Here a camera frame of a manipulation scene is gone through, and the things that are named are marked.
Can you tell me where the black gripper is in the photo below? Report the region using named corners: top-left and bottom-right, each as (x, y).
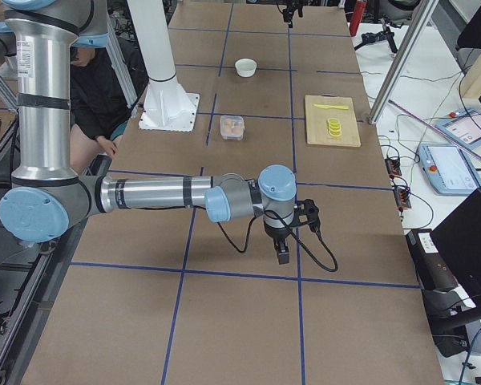
top-left (264, 219), bottom-right (292, 265)

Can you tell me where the clear plastic egg box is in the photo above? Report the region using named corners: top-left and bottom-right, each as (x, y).
top-left (220, 115), bottom-right (245, 140)

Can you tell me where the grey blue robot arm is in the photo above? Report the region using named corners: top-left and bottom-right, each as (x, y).
top-left (0, 1), bottom-right (297, 264)

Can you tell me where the wooden cutting board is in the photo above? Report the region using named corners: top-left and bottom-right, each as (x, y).
top-left (305, 95), bottom-right (361, 148)

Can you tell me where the yellow plastic knife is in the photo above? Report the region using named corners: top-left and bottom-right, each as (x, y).
top-left (313, 103), bottom-right (350, 111)

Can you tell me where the white ceramic bowl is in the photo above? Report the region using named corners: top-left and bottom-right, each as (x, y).
top-left (234, 58), bottom-right (257, 78)

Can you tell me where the near teach pendant tablet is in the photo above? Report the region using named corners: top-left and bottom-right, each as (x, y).
top-left (418, 143), bottom-right (481, 197)

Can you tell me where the teach pendant tablet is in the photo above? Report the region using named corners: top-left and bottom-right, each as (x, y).
top-left (434, 108), bottom-right (481, 149)
top-left (418, 143), bottom-right (481, 197)

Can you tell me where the black monitor on stand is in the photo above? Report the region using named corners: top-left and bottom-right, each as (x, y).
top-left (430, 188), bottom-right (481, 296)

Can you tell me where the person in black shirt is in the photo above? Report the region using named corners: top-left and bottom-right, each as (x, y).
top-left (70, 47), bottom-right (131, 174)

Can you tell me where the far teach pendant tablet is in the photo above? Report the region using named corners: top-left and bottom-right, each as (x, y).
top-left (434, 108), bottom-right (481, 149)

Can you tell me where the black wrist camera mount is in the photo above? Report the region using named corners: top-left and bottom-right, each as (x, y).
top-left (292, 199), bottom-right (321, 234)

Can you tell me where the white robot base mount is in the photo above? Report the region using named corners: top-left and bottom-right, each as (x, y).
top-left (127, 0), bottom-right (200, 132)

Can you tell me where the black camera tripod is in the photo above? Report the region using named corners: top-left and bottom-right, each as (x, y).
top-left (354, 22), bottom-right (402, 54)

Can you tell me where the aluminium frame post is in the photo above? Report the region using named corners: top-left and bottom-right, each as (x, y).
top-left (368, 0), bottom-right (439, 124)

